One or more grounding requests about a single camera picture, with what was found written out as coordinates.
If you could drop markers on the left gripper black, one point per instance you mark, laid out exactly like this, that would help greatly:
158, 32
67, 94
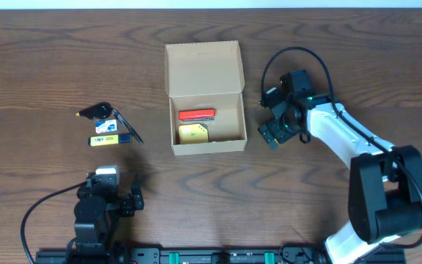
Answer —
131, 202

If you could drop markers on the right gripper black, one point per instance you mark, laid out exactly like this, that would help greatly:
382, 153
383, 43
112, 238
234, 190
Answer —
272, 129

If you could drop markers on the yellow highlighter dark cap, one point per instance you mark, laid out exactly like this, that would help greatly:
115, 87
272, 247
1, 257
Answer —
96, 141

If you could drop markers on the yellow sticky note pad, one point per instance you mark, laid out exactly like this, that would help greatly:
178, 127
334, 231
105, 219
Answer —
196, 133

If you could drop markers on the red stapler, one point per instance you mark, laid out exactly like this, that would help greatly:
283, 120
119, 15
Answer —
196, 115

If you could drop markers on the cardboard box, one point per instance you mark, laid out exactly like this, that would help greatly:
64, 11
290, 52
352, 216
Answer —
207, 76

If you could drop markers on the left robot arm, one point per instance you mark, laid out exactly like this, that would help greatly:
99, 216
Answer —
98, 211

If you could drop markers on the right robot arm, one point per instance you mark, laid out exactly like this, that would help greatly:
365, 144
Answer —
385, 181

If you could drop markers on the black ballpoint pen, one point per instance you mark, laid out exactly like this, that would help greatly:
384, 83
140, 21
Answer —
130, 129

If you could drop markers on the white blue eraser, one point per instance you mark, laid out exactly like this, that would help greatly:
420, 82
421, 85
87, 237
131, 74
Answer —
106, 126

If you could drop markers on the black mounting rail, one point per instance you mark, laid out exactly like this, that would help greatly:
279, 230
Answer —
299, 255

